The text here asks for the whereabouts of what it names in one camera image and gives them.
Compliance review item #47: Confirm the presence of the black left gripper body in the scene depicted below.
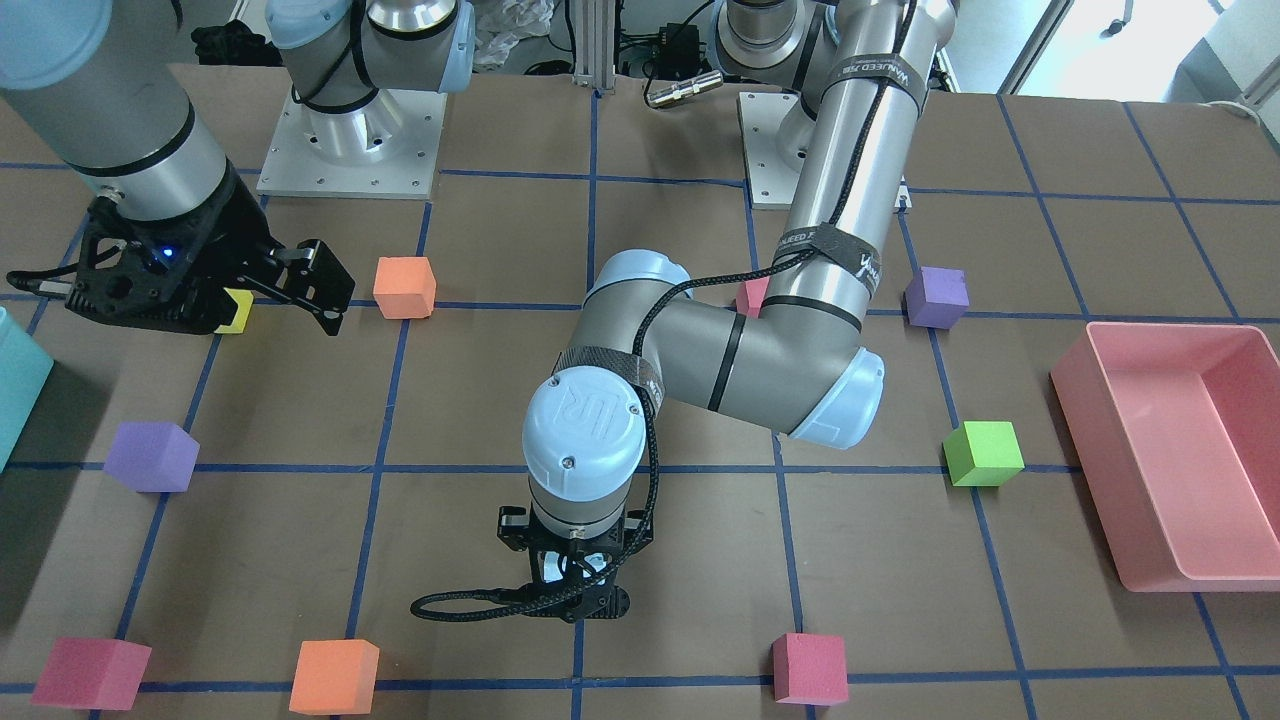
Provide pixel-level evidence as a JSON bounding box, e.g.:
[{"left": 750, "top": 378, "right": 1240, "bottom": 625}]
[{"left": 497, "top": 506, "right": 652, "bottom": 623}]

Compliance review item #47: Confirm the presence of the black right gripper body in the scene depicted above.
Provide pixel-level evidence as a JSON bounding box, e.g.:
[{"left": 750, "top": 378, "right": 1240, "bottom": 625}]
[{"left": 65, "top": 168, "right": 355, "bottom": 334}]

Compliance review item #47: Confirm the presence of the light blue foam block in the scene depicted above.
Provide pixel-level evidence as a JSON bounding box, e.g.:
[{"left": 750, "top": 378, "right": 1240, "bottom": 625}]
[{"left": 540, "top": 551, "right": 607, "bottom": 583}]

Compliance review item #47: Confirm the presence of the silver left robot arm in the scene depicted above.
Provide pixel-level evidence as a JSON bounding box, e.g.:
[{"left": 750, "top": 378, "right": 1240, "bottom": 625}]
[{"left": 483, "top": 1, "right": 957, "bottom": 623}]

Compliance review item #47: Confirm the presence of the orange near foam block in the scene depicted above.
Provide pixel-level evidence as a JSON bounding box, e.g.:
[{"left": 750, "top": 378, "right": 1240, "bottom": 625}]
[{"left": 372, "top": 256, "right": 436, "bottom": 320}]

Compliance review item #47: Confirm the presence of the orange foam block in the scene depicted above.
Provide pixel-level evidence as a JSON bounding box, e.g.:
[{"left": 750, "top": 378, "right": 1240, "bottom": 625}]
[
  {"left": 289, "top": 639, "right": 381, "bottom": 716},
  {"left": 372, "top": 256, "right": 436, "bottom": 320}
]

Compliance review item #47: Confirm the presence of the yellow foam block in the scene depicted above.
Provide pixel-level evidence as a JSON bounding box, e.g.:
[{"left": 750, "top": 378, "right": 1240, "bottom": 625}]
[{"left": 214, "top": 288, "right": 253, "bottom": 334}]

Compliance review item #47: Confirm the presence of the light blue plastic bin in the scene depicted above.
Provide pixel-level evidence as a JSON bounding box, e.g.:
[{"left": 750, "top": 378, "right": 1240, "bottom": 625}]
[{"left": 1, "top": 307, "right": 54, "bottom": 471}]

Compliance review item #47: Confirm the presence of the purple foam block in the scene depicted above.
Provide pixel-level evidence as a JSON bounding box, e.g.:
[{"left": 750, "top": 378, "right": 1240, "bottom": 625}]
[
  {"left": 102, "top": 421, "right": 200, "bottom": 493},
  {"left": 904, "top": 266, "right": 970, "bottom": 331}
]

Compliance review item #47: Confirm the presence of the brown paper table mat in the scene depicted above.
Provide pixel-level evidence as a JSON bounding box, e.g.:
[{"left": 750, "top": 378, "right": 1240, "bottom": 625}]
[{"left": 3, "top": 76, "right": 1277, "bottom": 719}]

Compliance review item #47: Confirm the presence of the pink far foam block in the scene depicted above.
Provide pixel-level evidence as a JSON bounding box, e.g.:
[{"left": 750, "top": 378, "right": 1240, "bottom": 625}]
[
  {"left": 771, "top": 632, "right": 850, "bottom": 707},
  {"left": 29, "top": 637, "right": 152, "bottom": 711}
]

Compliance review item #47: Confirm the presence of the pink foam block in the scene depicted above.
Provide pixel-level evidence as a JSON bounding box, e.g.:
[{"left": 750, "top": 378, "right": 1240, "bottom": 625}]
[
  {"left": 771, "top": 632, "right": 850, "bottom": 707},
  {"left": 29, "top": 637, "right": 152, "bottom": 711},
  {"left": 733, "top": 277, "right": 769, "bottom": 318}
]

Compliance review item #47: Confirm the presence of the orange far foam block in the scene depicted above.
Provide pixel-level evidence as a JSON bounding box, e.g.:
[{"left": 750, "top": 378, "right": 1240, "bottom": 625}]
[{"left": 289, "top": 639, "right": 381, "bottom": 716}]

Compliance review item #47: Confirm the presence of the pink near foam block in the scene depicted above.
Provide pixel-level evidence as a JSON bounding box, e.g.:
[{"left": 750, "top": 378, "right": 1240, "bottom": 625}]
[{"left": 733, "top": 277, "right": 769, "bottom": 318}]

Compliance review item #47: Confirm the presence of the green foam block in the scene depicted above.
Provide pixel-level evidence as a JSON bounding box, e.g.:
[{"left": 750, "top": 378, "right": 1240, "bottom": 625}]
[{"left": 943, "top": 420, "right": 1027, "bottom": 487}]

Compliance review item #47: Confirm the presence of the pink plastic bin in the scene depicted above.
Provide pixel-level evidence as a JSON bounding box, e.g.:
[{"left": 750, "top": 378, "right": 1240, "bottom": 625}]
[{"left": 1051, "top": 322, "right": 1279, "bottom": 592}]

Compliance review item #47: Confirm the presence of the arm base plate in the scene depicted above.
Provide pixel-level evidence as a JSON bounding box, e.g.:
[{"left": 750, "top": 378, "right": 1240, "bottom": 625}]
[
  {"left": 739, "top": 92, "right": 913, "bottom": 211},
  {"left": 257, "top": 90, "right": 448, "bottom": 201}
]

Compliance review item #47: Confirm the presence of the aluminium frame post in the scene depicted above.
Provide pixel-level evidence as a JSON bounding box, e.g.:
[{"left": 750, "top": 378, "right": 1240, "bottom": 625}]
[{"left": 566, "top": 0, "right": 617, "bottom": 96}]

